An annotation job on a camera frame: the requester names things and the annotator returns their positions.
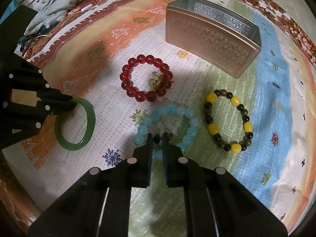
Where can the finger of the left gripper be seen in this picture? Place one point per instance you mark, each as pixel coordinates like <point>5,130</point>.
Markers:
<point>54,102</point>

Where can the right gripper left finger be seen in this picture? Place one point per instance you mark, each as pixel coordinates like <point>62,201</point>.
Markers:
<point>98,203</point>

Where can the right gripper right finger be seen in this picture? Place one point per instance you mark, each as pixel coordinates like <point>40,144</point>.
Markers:
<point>216,204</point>

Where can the green jade bangle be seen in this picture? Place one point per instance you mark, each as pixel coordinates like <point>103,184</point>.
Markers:
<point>74,130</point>

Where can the gold ring charm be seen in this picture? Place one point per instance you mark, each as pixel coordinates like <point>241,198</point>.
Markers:
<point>155,79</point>

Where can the striped colourful mat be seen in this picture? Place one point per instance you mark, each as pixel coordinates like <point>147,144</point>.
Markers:
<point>172,91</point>

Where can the grey crumpled cloth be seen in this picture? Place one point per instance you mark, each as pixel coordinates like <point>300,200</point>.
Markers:
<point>50,13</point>

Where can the copper metal tin box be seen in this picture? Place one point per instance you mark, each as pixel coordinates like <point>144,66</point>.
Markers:
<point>216,34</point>

